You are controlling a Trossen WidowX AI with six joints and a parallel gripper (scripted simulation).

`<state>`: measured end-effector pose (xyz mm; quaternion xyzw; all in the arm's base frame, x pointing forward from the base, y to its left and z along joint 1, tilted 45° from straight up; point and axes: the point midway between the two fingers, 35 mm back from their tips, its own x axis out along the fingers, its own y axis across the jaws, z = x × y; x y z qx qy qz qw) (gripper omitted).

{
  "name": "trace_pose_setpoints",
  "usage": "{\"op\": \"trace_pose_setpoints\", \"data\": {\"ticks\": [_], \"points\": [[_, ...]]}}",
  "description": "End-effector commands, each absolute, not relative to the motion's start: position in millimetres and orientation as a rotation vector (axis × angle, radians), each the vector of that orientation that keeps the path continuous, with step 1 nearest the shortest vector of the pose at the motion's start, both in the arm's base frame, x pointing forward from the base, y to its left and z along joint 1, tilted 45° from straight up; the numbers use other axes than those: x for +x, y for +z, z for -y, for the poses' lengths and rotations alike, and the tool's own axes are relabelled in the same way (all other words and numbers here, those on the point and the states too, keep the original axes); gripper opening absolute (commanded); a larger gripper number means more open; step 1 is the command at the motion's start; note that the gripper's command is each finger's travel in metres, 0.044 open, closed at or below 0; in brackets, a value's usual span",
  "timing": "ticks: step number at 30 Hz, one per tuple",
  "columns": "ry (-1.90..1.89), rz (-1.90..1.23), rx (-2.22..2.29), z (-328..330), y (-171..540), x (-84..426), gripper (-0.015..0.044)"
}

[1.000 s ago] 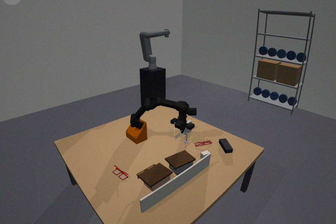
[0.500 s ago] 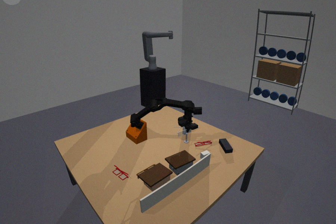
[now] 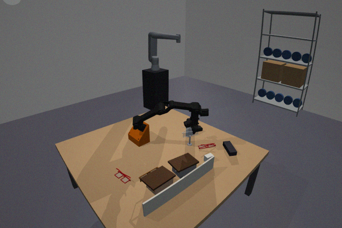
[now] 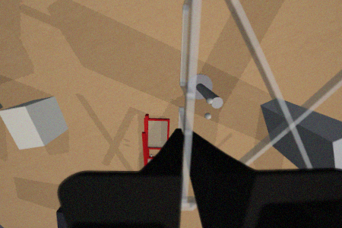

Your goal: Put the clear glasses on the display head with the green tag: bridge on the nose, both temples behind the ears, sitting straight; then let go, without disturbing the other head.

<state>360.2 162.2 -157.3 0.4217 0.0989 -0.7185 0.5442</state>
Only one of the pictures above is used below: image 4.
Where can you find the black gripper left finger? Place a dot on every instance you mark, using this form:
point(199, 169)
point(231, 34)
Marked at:
point(151, 195)

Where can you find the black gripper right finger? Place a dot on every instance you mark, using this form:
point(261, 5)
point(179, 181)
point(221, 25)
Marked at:
point(230, 194)

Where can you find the red-framed glasses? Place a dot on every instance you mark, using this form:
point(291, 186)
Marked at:
point(155, 135)

